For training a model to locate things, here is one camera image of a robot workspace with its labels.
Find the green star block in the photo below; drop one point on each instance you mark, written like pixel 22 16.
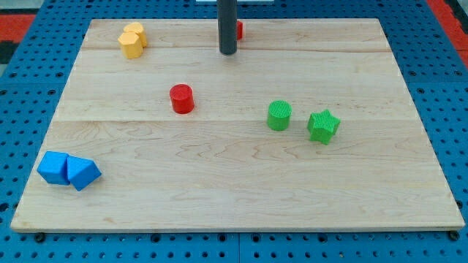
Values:
pixel 322 126

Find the red star block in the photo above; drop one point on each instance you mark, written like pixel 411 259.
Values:
pixel 240 30

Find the green cylinder block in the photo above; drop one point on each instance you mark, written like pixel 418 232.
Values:
pixel 279 113

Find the red cylinder block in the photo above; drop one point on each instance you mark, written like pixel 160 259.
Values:
pixel 181 97

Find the light wooden board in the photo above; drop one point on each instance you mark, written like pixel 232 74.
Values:
pixel 220 168

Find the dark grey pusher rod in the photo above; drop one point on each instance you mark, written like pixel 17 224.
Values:
pixel 227 26

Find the yellow hexagon block front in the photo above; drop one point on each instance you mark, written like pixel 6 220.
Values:
pixel 130 45

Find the yellow block rear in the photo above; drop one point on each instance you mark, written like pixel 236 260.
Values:
pixel 137 28

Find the blue triangular prism block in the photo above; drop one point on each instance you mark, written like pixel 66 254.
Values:
pixel 81 172

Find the blue cube block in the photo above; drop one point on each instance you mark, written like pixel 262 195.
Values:
pixel 53 168

